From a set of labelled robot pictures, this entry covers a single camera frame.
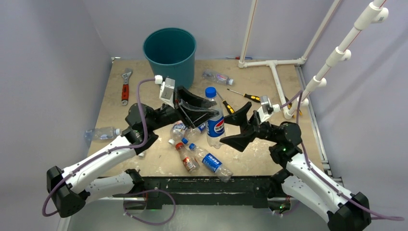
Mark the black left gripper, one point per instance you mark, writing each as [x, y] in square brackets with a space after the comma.
[193, 117]

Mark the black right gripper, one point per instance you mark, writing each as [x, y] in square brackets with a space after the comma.
[240, 142]

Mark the pepsi bottle blue cap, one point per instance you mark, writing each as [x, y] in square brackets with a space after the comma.
[215, 125]
[210, 161]

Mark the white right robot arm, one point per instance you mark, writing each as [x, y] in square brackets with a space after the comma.
[299, 178]

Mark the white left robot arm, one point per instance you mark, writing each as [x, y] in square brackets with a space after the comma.
[71, 188]

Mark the teal plastic bin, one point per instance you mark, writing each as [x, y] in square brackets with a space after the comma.
[171, 53]

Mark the short yellow black screwdriver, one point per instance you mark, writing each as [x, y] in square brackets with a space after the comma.
[228, 107]

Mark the clear bottle red white label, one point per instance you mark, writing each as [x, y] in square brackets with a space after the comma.
[177, 132]

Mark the upper Pepsi bottle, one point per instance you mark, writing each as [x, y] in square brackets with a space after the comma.
[194, 133]

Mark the long yellow black screwdriver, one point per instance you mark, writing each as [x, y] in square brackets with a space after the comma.
[253, 98]

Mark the clear bottle purple label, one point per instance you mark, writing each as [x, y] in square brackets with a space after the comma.
[217, 77]

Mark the red cap small bottle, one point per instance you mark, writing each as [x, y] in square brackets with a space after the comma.
[188, 161]

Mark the red blue pen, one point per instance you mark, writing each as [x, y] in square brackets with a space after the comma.
[238, 58]

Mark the clear bottle at left edge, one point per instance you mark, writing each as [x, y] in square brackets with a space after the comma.
[105, 133]

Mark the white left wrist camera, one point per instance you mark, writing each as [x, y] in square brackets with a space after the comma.
[167, 87]

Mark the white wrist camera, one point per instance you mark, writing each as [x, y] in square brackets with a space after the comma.
[267, 109]
[167, 87]

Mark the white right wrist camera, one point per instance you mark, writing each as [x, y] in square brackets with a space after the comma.
[267, 109]

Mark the red handled adjustable wrench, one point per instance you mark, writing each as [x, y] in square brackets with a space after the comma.
[125, 89]

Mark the black metal base frame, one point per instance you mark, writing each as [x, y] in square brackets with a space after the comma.
[255, 191]

